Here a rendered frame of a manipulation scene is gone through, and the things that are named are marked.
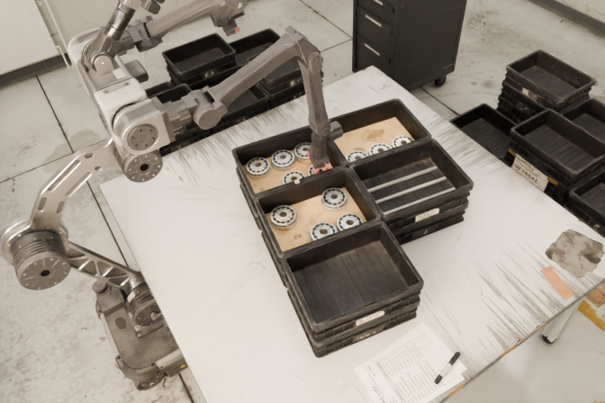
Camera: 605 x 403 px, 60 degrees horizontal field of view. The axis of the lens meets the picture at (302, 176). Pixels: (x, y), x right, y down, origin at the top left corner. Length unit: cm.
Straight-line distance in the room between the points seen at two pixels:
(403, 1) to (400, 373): 220
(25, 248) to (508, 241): 181
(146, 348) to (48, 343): 67
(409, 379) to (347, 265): 43
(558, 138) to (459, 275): 123
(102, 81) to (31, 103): 292
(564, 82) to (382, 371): 222
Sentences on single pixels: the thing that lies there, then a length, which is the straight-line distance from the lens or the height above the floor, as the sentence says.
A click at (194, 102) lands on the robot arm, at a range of 160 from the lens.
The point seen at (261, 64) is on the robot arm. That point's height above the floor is 152.
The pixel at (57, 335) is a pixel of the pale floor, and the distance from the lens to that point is 306.
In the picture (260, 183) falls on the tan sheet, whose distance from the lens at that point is 220.
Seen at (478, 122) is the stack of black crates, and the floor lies 27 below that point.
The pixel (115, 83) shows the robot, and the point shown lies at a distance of 168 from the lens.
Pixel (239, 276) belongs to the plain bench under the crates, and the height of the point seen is 70.
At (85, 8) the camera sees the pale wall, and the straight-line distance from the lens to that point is 478.
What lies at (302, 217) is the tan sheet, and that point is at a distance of 206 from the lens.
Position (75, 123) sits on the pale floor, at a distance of 423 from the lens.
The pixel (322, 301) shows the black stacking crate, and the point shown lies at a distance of 185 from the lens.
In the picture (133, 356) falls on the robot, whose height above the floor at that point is 24.
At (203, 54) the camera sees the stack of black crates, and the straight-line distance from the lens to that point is 367.
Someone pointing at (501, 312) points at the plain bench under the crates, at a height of 70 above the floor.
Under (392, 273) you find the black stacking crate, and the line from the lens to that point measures 192.
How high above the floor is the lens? 243
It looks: 46 degrees down
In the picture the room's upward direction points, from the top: 5 degrees counter-clockwise
